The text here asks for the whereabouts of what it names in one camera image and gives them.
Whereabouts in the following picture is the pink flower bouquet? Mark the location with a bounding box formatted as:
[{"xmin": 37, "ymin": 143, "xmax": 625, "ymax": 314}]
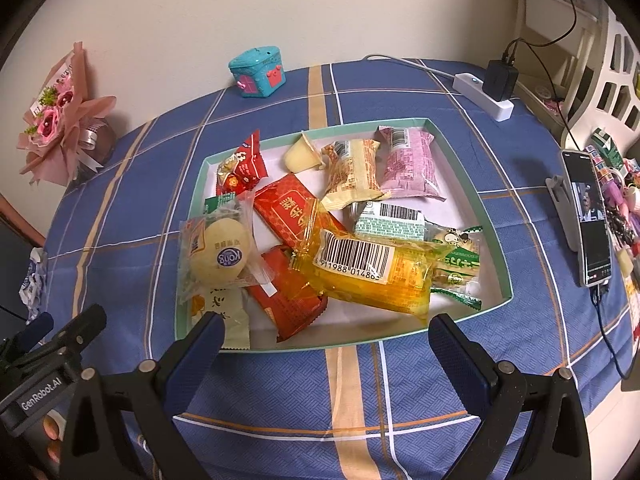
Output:
[{"xmin": 17, "ymin": 41, "xmax": 117, "ymax": 186}]

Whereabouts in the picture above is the green snack packet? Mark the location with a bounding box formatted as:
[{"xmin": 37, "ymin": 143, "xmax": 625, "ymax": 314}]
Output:
[{"xmin": 425, "ymin": 221, "xmax": 483, "ymax": 311}]

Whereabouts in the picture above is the white power strip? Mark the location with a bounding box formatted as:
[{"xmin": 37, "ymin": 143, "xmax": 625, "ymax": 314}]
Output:
[{"xmin": 452, "ymin": 73, "xmax": 514, "ymax": 122}]

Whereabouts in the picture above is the pink snack packet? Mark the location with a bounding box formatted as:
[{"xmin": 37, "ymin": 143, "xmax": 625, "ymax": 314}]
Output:
[{"xmin": 376, "ymin": 126, "xmax": 445, "ymax": 202}]

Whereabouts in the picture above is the round white bun packet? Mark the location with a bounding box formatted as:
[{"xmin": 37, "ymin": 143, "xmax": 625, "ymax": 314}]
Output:
[{"xmin": 177, "ymin": 192, "xmax": 274, "ymax": 302}]

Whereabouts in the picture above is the red orange packet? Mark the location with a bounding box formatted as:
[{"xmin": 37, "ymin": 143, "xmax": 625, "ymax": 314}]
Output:
[{"xmin": 248, "ymin": 174, "xmax": 328, "ymax": 342}]

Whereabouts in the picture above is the smartphone on stand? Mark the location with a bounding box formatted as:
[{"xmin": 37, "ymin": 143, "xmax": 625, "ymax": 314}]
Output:
[{"xmin": 561, "ymin": 150, "xmax": 612, "ymax": 287}]

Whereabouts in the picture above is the yellow cake packet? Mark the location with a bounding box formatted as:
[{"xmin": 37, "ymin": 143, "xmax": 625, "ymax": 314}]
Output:
[{"xmin": 296, "ymin": 228, "xmax": 452, "ymax": 323}]

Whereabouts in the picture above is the white tray with green rim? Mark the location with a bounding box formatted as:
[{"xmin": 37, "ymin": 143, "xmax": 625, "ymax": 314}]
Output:
[{"xmin": 175, "ymin": 118, "xmax": 513, "ymax": 352}]

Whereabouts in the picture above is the left hand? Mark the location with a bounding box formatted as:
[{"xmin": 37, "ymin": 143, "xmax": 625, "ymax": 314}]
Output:
[{"xmin": 29, "ymin": 410, "xmax": 66, "ymax": 479}]

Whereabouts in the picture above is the white phone stand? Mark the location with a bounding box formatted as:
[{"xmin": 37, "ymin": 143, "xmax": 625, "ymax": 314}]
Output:
[{"xmin": 546, "ymin": 176, "xmax": 580, "ymax": 254}]

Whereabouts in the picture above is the teal toy box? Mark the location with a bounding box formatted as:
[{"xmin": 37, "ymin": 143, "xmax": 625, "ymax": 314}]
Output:
[{"xmin": 228, "ymin": 46, "xmax": 286, "ymax": 99}]

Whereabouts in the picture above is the beige pudding cup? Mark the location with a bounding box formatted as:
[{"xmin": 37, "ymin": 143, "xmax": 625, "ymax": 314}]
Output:
[{"xmin": 283, "ymin": 132, "xmax": 326, "ymax": 174}]

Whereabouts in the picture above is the teal barcode packet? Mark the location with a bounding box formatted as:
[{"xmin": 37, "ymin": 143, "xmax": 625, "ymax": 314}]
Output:
[{"xmin": 354, "ymin": 202, "xmax": 425, "ymax": 242}]

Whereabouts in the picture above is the white power cord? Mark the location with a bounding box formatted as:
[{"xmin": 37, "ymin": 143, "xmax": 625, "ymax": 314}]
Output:
[{"xmin": 361, "ymin": 53, "xmax": 458, "ymax": 82}]

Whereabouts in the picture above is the beige bread packet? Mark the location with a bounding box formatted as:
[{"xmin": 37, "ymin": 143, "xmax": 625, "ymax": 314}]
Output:
[{"xmin": 321, "ymin": 139, "xmax": 383, "ymax": 211}]

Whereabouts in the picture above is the red snack bag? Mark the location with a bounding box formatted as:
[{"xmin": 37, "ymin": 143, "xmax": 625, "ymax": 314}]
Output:
[{"xmin": 216, "ymin": 129, "xmax": 268, "ymax": 195}]

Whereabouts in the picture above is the blue plaid tablecloth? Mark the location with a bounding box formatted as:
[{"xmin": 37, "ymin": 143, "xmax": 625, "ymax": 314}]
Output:
[{"xmin": 44, "ymin": 61, "xmax": 634, "ymax": 479}]

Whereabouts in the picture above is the crumpled blue white wrapper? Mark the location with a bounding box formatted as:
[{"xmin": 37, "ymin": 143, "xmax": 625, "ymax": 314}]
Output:
[{"xmin": 18, "ymin": 247, "xmax": 48, "ymax": 323}]

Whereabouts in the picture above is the white shelf unit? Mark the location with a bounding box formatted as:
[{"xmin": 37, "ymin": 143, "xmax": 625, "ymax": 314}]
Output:
[{"xmin": 503, "ymin": 0, "xmax": 639, "ymax": 155}]

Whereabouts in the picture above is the black charger cable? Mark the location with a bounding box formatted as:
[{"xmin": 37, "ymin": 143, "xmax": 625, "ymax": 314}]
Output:
[{"xmin": 502, "ymin": 0, "xmax": 582, "ymax": 137}]

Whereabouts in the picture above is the black charger adapter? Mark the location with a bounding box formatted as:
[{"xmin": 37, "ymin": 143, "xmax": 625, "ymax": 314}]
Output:
[{"xmin": 483, "ymin": 60, "xmax": 518, "ymax": 102}]

